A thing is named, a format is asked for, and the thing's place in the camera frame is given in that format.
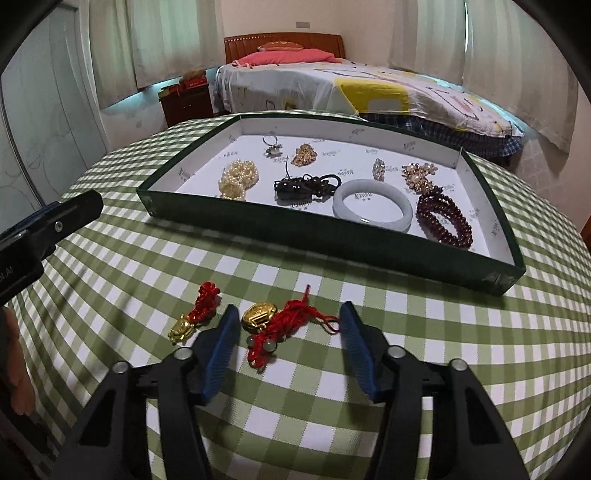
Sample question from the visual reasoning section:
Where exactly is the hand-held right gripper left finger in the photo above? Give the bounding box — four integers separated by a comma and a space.
47, 304, 242, 480

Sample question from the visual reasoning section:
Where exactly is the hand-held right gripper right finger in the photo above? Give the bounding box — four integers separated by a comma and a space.
339, 301, 531, 480

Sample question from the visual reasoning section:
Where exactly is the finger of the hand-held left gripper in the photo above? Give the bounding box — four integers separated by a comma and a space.
0, 207, 54, 241
34, 190, 104, 253

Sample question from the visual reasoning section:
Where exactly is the gold ingot charm red tassel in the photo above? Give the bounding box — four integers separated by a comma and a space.
241, 284, 341, 370

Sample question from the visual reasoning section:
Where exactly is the dark green jewelry tray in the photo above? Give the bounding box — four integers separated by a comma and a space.
137, 114, 527, 296

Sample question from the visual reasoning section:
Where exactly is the white jade bangle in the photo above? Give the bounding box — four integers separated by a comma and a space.
332, 179, 414, 233

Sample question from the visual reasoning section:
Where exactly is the dark brown corded pendant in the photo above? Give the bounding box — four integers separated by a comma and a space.
274, 159, 342, 206

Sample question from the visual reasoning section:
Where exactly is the pearl flower brooch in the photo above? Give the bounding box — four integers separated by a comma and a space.
401, 161, 444, 195

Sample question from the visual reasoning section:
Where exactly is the gold bead brooch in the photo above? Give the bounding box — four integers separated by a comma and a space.
291, 143, 318, 167

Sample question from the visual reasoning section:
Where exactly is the person's left forearm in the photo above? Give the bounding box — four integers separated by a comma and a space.
0, 305, 37, 416

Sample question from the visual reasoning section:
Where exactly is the small gold charm red knot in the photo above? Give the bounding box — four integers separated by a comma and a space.
167, 281, 221, 346

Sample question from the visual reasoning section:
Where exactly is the green checked tablecloth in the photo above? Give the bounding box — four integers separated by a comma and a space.
0, 110, 591, 480

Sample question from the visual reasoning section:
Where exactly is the frosted glass sliding door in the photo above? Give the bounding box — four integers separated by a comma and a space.
0, 4, 109, 217

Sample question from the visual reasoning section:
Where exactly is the dark wooden nightstand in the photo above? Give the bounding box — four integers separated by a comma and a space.
158, 83, 215, 126

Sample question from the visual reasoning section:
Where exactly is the narrow pale curtain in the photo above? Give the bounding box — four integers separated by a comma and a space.
90, 0, 139, 109

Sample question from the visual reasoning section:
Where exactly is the wide pale curtain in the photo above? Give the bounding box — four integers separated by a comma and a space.
131, 0, 195, 88

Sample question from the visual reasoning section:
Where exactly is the blue plaid bed sheet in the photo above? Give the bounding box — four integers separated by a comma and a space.
360, 111, 522, 160

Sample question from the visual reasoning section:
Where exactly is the printed white bedsheet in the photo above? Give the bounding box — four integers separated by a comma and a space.
216, 60, 525, 137

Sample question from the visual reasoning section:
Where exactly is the pink pillow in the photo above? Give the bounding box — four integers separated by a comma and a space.
232, 48, 335, 69

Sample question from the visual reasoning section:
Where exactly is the wooden bed headboard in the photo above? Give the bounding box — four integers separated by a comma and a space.
225, 33, 347, 63

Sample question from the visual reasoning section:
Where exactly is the long pale curtain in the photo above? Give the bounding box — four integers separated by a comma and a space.
462, 0, 580, 153

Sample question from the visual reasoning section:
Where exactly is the dark red bead bracelet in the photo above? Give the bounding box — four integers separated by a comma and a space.
416, 189, 474, 251

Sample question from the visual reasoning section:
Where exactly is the cream pearl bracelet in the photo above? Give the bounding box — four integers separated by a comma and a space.
218, 159, 259, 201

